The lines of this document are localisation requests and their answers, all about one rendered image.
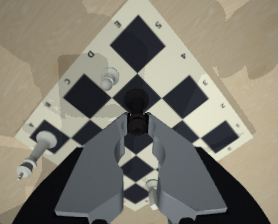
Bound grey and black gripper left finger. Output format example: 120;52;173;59
12;112;130;224

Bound black chess piece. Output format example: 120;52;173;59
125;88;149;136

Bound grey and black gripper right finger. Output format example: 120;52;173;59
144;112;271;224

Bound black and white chessboard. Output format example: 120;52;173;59
15;0;253;211

